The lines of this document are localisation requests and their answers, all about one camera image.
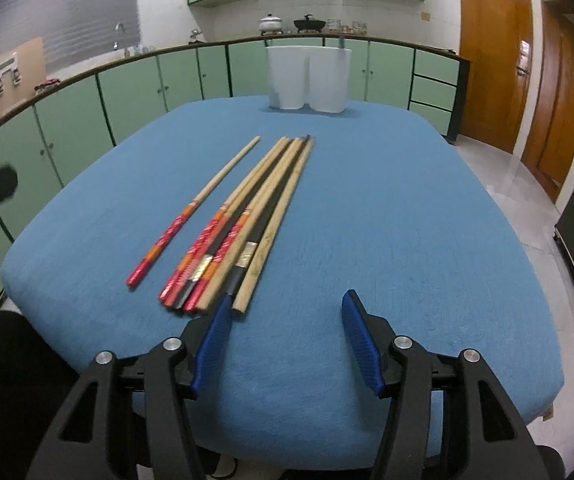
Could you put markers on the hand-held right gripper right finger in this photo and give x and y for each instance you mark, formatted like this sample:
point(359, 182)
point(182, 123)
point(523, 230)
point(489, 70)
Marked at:
point(362, 345)

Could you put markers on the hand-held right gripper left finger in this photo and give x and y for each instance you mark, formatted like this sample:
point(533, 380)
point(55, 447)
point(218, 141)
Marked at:
point(212, 345)

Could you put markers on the black chopstick with gold band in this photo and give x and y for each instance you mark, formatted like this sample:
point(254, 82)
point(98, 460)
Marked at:
point(267, 215)
point(202, 266)

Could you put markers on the red patterned wooden chopstick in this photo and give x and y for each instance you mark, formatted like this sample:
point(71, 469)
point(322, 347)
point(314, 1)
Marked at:
point(202, 192)
point(217, 230)
point(232, 237)

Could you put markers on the white utensil holder cup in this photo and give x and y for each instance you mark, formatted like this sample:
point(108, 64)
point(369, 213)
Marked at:
point(287, 77)
point(329, 80)

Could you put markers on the red cloth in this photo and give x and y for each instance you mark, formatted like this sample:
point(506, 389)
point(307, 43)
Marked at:
point(48, 85)

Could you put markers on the blue tablecloth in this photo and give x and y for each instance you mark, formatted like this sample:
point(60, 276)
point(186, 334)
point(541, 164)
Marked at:
point(392, 210)

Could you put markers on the grey window blind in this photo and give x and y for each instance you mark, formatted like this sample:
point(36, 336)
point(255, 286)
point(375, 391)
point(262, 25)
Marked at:
point(67, 10)

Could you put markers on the metal faucet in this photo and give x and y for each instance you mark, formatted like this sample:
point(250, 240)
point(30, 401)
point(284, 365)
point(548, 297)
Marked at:
point(118, 35)

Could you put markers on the wooden door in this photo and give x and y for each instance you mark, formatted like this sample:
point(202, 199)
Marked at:
point(492, 60)
point(557, 100)

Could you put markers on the glass jar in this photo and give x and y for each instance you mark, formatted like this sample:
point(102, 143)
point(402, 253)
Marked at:
point(334, 24)
point(359, 26)

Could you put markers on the white cooking pot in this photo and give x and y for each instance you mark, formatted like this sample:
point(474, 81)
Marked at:
point(271, 24)

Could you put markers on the black wok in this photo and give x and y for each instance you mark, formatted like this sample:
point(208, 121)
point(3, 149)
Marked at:
point(310, 24)

